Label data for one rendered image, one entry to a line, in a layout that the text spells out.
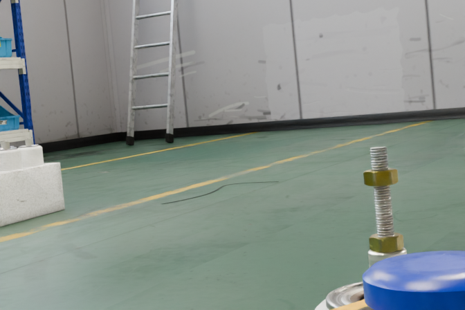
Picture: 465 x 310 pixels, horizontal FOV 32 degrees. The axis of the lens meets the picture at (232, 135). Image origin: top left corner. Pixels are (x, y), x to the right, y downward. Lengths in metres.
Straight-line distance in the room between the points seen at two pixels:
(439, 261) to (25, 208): 2.79
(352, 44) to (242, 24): 1.08
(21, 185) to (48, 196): 0.15
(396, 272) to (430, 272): 0.01
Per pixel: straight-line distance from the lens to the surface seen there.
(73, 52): 7.92
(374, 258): 0.48
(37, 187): 3.03
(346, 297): 0.49
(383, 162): 0.47
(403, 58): 6.93
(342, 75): 7.11
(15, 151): 3.00
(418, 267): 0.22
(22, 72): 6.29
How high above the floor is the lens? 0.38
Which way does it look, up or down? 3 degrees down
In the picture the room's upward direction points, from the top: 5 degrees counter-clockwise
